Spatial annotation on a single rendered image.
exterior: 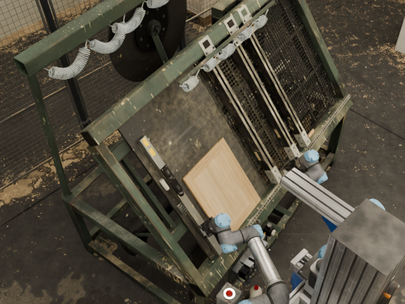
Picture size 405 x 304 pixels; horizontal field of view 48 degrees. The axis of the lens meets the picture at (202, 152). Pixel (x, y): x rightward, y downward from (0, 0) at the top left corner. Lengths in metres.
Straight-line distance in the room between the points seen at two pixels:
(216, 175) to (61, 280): 1.84
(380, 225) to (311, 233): 2.37
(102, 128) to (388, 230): 1.48
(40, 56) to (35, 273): 2.30
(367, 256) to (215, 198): 1.42
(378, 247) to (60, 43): 1.88
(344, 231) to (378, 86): 4.08
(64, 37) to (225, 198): 1.43
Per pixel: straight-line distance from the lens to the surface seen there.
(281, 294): 2.10
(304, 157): 2.62
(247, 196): 3.21
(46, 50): 2.59
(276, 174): 3.35
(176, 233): 2.90
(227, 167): 3.08
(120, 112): 2.54
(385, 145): 5.12
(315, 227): 4.30
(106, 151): 2.53
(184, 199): 2.82
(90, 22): 2.74
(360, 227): 1.89
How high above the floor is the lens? 3.56
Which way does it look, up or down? 48 degrees down
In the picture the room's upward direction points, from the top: 4 degrees counter-clockwise
